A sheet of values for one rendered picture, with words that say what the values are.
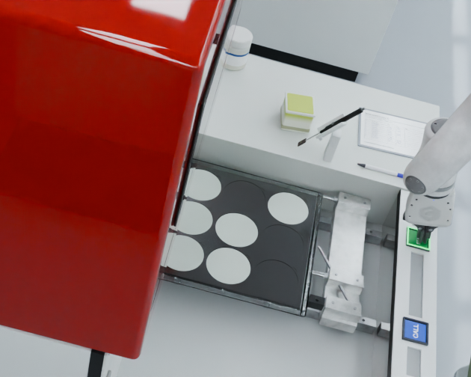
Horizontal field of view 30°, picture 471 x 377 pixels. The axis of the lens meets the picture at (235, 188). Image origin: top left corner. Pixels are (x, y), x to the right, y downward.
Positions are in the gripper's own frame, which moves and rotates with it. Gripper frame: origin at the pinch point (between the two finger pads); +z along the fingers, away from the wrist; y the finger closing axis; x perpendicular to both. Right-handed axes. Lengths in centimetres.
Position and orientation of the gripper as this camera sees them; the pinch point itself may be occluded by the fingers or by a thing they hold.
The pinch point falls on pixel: (424, 233)
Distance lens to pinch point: 201.9
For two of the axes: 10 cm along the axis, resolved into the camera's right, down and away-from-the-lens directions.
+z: 0.1, 7.1, 7.1
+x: 1.7, -7.0, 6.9
